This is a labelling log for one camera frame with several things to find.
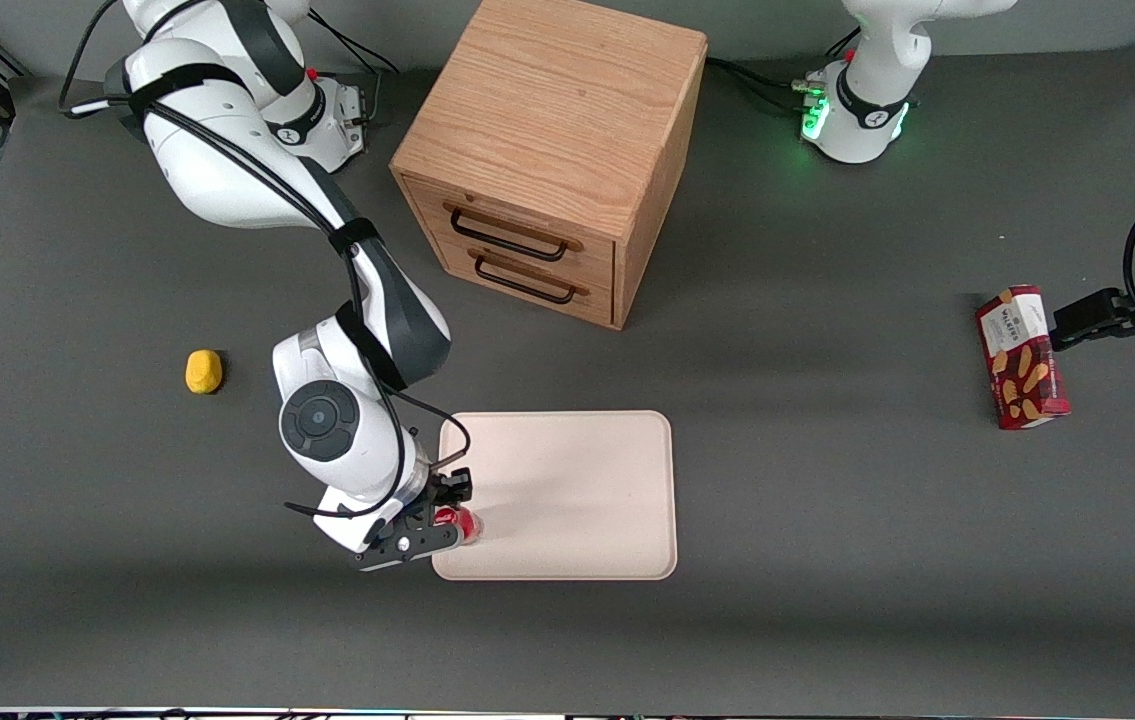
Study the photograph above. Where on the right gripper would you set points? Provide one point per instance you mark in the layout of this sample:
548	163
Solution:
451	490

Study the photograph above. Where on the small red object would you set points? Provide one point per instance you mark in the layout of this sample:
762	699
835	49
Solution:
465	525

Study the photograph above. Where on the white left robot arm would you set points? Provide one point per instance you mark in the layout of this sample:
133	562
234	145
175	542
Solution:
862	110

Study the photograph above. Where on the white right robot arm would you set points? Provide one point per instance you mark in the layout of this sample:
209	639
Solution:
217	180

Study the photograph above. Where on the cream rectangular plastic tray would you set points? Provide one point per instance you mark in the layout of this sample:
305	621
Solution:
567	500

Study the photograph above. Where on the red tartan shortbread cookie box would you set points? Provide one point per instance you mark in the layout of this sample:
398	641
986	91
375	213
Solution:
1022	370

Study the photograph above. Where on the small yellow lemon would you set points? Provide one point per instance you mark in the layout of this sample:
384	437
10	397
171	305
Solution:
204	372

